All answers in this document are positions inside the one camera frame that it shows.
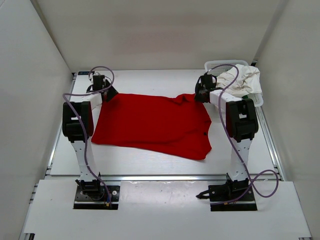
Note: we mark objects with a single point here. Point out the white crumpled t-shirt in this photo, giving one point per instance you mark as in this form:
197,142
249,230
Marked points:
247,82

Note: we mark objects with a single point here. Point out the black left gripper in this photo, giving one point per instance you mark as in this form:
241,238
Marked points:
113,92

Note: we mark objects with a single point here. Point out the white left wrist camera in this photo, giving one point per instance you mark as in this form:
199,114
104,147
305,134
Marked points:
92,74

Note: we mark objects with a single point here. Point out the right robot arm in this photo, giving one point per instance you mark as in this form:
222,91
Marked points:
241,125

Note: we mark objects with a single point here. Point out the aluminium table edge rail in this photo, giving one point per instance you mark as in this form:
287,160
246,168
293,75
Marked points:
135,178

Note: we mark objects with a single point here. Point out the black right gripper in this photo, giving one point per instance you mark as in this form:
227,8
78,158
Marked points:
198,97

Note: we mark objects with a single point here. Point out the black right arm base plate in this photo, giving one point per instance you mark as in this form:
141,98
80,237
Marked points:
222,199

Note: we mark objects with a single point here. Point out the white plastic basket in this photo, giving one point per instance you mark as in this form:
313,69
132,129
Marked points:
216,67

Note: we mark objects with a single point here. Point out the red t-shirt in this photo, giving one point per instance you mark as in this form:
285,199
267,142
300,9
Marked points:
177,126

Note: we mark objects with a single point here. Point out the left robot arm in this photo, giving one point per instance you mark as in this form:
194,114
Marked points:
78,127

